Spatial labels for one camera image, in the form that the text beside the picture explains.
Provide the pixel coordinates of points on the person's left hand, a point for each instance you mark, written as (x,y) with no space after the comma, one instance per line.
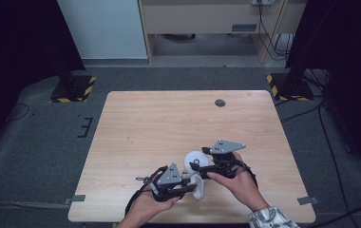
(150,207)

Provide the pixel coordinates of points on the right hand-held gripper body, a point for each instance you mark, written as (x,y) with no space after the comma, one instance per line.
(224,158)

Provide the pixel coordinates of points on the beige wooden desk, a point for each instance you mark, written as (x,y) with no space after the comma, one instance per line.
(200,19)

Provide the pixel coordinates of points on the white cabinet panel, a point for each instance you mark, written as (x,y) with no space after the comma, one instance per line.
(102,28)

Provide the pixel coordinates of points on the grey tape piece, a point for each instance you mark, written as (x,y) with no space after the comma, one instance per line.
(75,199)
(307,200)

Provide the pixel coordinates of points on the black stand with striped base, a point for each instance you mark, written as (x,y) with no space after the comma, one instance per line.
(74,90)
(291,87)

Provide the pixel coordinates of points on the white plastic cup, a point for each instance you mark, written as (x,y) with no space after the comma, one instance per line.
(200,156)

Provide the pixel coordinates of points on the white woven cloth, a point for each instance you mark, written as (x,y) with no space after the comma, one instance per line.
(197,186)

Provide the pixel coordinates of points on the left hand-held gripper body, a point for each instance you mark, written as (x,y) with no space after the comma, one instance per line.
(167,177)

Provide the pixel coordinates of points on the white power strip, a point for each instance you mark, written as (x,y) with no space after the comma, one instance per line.
(262,2)

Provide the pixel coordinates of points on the person's right hand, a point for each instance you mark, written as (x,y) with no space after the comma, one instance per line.
(242,190)

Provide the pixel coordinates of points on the black curtain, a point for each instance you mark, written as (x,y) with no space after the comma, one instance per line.
(20,47)
(349,47)

